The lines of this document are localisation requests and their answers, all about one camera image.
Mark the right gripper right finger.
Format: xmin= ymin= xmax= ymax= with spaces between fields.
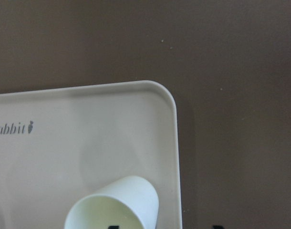
xmin=212 ymin=225 xmax=225 ymax=229

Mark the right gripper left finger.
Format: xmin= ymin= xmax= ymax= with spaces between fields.
xmin=108 ymin=225 xmax=119 ymax=229

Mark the cream rabbit tray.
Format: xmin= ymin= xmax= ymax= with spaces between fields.
xmin=0 ymin=81 xmax=182 ymax=229

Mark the cream cup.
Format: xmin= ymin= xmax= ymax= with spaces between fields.
xmin=64 ymin=176 xmax=159 ymax=229

